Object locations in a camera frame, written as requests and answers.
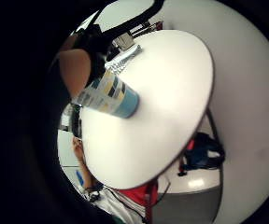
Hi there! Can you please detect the black cable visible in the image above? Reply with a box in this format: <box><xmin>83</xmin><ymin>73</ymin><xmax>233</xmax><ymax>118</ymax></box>
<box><xmin>101</xmin><ymin>0</ymin><xmax>166</xmax><ymax>35</ymax></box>

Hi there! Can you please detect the dark blue and red backpack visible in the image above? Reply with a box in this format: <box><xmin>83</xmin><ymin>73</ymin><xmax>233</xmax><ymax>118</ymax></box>
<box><xmin>177</xmin><ymin>132</ymin><xmax>226</xmax><ymax>177</ymax></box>

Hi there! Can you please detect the blue can with patterned label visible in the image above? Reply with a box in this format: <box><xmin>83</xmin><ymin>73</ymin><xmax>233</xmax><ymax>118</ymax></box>
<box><xmin>71</xmin><ymin>68</ymin><xmax>141</xmax><ymax>119</ymax></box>

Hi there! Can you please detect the grey metal box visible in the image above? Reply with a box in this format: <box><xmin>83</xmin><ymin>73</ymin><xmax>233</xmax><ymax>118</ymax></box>
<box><xmin>114</xmin><ymin>32</ymin><xmax>136</xmax><ymax>51</ymax></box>

